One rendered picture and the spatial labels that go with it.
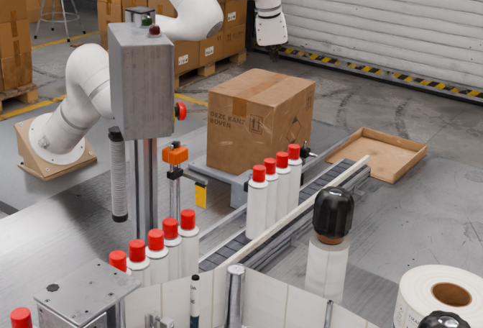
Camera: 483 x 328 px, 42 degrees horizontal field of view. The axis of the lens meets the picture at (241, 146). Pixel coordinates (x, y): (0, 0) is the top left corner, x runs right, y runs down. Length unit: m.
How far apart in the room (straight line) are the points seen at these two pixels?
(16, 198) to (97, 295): 0.99
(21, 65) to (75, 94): 3.11
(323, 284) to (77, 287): 0.54
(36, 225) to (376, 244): 0.95
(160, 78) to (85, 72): 0.66
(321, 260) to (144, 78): 0.52
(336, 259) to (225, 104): 0.80
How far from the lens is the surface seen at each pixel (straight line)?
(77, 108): 1.92
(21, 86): 5.05
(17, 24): 4.93
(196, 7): 1.61
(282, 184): 1.67
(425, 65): 5.69
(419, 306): 1.28
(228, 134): 1.99
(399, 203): 2.03
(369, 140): 2.44
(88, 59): 1.82
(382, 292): 1.54
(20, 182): 2.09
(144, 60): 1.16
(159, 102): 1.20
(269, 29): 2.08
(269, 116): 1.89
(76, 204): 1.93
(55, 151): 2.10
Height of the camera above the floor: 1.78
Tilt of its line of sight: 25 degrees down
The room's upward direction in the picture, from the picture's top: 3 degrees clockwise
